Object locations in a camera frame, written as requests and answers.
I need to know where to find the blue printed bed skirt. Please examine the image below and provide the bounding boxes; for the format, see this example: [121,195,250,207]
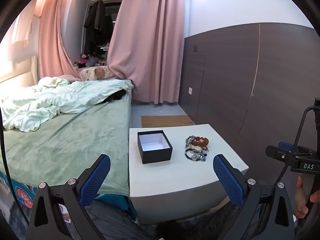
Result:
[0,169,138,219]

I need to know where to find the beige padded headboard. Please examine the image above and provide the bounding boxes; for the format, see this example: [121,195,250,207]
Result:
[0,55,38,88]

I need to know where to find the narrow pink curtain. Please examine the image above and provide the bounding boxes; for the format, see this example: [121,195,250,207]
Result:
[37,0,80,79]

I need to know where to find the hanging dark clothes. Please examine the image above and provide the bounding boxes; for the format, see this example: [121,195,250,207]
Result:
[83,0,113,55]

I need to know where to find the flat cardboard sheet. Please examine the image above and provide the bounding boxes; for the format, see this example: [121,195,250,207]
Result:
[141,115,194,128]

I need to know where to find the green bedsheet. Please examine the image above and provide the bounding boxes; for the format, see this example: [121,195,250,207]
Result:
[0,90,132,198]

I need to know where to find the person's right hand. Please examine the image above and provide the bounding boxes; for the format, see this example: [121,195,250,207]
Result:
[294,176,320,219]

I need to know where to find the pink cushion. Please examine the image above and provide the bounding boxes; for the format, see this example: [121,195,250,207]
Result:
[60,74,81,82]

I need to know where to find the white side table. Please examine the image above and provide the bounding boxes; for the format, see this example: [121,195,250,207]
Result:
[129,123,250,225]

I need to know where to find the pile of plush toys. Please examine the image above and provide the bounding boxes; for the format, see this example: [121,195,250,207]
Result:
[74,54,108,68]

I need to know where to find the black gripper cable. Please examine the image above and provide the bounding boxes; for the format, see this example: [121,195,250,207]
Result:
[276,106,316,182]

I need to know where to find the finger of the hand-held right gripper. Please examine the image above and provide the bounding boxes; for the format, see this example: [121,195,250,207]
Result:
[265,142,300,167]

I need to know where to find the pale green duvet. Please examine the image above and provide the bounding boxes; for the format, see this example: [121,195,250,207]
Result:
[0,77,134,132]

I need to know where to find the printed cream pillow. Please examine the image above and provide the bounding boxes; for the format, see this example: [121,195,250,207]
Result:
[79,65,117,81]

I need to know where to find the wide pink curtain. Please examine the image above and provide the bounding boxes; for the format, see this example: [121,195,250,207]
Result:
[107,0,192,105]

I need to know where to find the black cloth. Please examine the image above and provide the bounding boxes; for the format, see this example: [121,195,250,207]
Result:
[104,90,127,103]

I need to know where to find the black jewelry box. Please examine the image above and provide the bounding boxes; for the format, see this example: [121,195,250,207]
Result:
[137,130,173,164]

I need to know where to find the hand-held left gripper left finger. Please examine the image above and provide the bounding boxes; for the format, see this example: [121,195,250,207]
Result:
[26,154,112,240]

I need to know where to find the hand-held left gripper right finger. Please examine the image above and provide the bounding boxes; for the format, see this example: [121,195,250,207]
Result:
[212,154,298,240]

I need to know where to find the clear plastic bag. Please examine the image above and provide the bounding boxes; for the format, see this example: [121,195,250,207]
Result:
[187,142,204,153]

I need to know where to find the brown wooden bead bracelet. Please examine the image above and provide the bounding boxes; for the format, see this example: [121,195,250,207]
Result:
[191,135,209,147]

